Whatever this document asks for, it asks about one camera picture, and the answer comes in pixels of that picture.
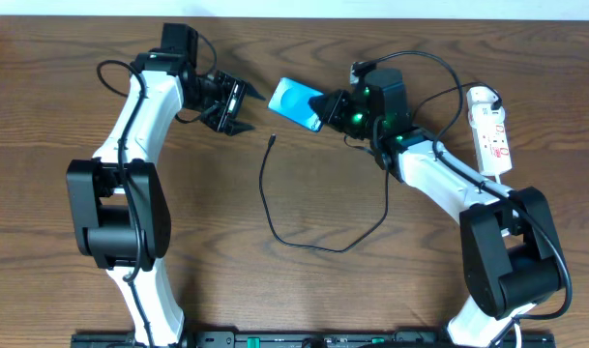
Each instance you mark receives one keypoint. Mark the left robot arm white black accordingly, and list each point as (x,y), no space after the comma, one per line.
(120,215)

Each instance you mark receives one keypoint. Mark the white power strip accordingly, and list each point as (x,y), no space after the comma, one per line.
(491,143)

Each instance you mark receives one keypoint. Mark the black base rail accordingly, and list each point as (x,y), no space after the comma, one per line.
(407,338)

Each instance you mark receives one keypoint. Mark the white charger adapter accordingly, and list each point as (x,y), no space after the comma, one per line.
(482,115)

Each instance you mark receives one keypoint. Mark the blue smartphone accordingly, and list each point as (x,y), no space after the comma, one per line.
(291,101)

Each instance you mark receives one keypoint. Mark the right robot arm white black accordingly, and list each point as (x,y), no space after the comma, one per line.
(511,254)

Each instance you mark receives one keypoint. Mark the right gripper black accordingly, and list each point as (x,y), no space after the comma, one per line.
(333,106)

